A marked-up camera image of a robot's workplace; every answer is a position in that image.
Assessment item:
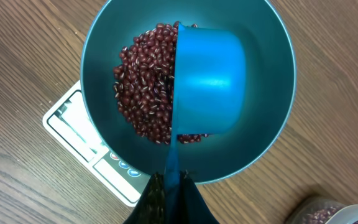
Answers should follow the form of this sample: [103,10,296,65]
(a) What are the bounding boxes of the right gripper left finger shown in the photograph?
[124,173,166,224]

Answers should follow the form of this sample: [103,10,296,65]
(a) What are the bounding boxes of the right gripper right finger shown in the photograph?
[178,172,219,224]

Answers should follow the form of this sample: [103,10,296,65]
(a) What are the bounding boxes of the white digital kitchen scale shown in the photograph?
[42,82,149,207]

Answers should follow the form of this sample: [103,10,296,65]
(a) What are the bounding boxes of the red beans in container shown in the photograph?
[297,207,341,224]

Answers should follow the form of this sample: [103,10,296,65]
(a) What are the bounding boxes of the clear plastic food container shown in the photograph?
[285,196,358,224]

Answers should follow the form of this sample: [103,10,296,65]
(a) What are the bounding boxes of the teal metal bowl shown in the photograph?
[80,0,296,184]

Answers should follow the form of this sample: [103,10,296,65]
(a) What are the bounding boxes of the blue plastic measuring scoop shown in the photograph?
[164,24,246,223]

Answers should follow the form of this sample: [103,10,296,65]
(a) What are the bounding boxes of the red beans in bowl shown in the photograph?
[112,21,211,146]

